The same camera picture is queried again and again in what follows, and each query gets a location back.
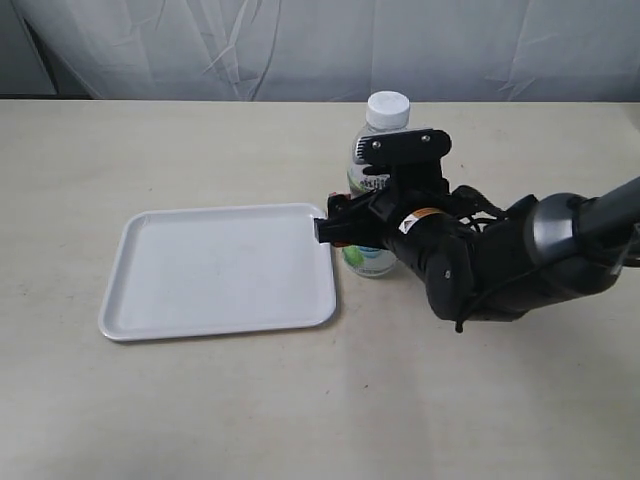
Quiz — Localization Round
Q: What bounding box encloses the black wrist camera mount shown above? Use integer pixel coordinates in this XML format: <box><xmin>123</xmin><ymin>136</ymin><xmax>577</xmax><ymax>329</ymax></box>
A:
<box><xmin>354</xmin><ymin>128</ymin><xmax>452</xmax><ymax>192</ymax></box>

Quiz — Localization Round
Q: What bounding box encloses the white rectangular plastic tray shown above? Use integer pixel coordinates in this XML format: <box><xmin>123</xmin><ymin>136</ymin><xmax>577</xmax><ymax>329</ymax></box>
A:
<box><xmin>98</xmin><ymin>203</ymin><xmax>337</xmax><ymax>342</ymax></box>

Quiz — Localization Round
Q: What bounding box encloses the white wrinkled backdrop curtain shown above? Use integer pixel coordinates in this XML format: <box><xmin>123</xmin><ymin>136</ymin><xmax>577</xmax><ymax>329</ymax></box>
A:
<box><xmin>1</xmin><ymin>1</ymin><xmax>639</xmax><ymax>102</ymax></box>

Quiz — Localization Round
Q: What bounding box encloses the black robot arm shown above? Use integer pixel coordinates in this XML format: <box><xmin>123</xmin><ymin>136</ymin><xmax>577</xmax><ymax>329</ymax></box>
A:
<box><xmin>315</xmin><ymin>179</ymin><xmax>639</xmax><ymax>328</ymax></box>

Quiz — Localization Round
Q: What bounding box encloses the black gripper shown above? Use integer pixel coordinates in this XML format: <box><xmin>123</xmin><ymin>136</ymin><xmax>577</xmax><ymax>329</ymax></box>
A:
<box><xmin>314</xmin><ymin>188</ymin><xmax>463</xmax><ymax>266</ymax></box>

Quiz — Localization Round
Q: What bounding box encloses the clear plastic water bottle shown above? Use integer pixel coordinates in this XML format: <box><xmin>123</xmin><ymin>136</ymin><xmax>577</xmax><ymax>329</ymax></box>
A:
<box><xmin>341</xmin><ymin>91</ymin><xmax>410</xmax><ymax>278</ymax></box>

